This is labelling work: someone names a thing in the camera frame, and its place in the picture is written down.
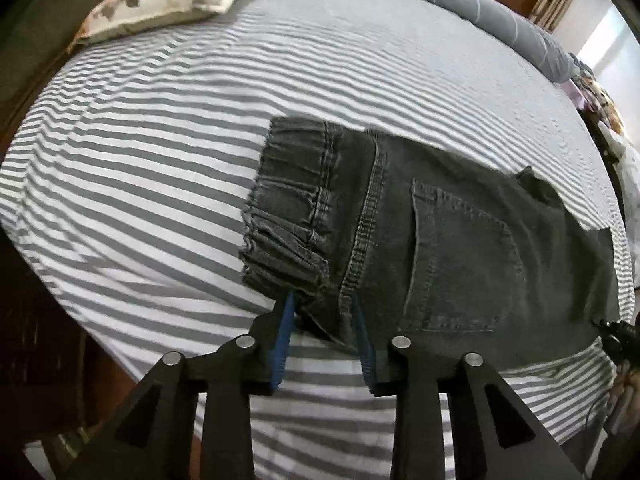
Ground dark grey denim pants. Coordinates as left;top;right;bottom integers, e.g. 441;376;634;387
239;116;635;372

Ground pile of colourful clothes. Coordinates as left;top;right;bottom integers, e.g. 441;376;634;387
569;54;640;173

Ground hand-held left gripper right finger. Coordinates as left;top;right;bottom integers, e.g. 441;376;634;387
351;294;584;480

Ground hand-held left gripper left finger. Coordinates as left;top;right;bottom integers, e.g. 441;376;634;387
65;292;297;480

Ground carved dark wooden headboard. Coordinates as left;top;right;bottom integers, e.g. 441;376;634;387
0;0;151;131

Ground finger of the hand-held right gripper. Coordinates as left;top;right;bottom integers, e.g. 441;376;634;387
592;317;640;357

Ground grey white striped bed sheet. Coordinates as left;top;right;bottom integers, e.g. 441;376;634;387
0;0;638;480

